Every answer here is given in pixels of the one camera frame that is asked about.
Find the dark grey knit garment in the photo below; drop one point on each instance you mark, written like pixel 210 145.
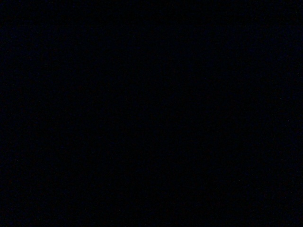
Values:
pixel 151 113

